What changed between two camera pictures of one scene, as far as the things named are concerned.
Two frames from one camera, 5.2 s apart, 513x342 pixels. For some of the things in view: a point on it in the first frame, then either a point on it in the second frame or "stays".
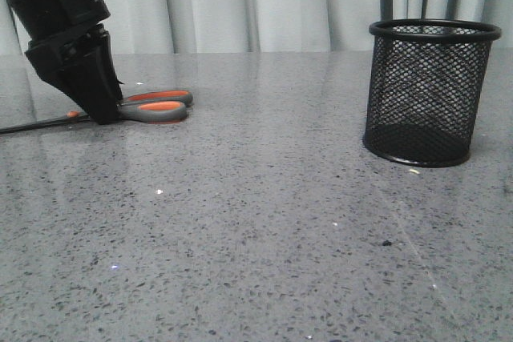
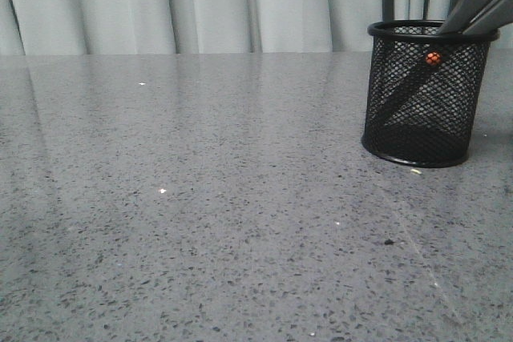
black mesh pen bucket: x=426 y=89 stays
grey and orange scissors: x=165 y=106 → x=482 y=7
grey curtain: x=289 y=5 stays
